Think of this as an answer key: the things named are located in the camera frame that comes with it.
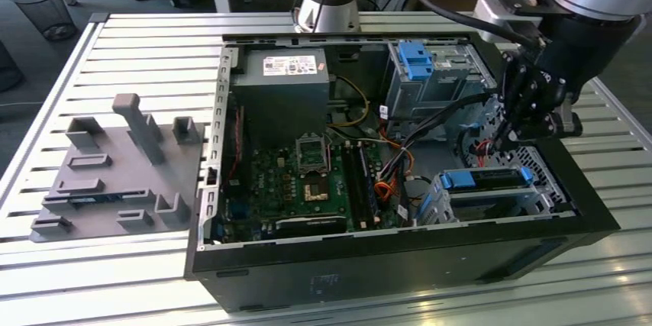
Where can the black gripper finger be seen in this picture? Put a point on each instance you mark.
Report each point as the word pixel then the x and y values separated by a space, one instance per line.
pixel 563 123
pixel 524 101

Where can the hard disk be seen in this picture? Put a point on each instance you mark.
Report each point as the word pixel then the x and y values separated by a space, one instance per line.
pixel 460 181

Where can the perforated metal disk bay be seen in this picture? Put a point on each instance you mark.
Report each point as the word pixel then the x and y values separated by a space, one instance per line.
pixel 509 202

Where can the black RAM slot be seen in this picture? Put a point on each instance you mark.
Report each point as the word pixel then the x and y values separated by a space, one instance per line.
pixel 368 188
pixel 349 188

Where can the metal optical drive cage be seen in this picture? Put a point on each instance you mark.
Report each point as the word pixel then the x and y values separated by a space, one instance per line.
pixel 443 85

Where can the blue plastic drive latch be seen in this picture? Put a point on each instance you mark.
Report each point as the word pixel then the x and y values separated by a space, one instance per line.
pixel 415 60

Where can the CPU socket with gold contacts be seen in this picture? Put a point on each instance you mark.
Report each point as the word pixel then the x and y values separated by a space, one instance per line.
pixel 316 192

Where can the grey power supply unit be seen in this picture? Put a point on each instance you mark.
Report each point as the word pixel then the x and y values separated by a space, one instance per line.
pixel 280 93

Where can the black graphics card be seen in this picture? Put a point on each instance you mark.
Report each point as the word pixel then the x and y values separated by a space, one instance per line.
pixel 311 225

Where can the green motherboard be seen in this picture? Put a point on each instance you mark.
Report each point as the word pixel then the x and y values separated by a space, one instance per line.
pixel 275 188

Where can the black open PC case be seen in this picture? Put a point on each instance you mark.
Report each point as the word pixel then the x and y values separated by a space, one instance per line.
pixel 356 265

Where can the grey parts rack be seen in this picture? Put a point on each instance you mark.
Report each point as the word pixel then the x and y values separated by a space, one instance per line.
pixel 117 173

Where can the black mesh wastebasket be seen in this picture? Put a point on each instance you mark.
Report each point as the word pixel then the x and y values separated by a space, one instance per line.
pixel 43 11

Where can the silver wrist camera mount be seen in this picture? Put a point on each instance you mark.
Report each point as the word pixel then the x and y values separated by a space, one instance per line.
pixel 491 13

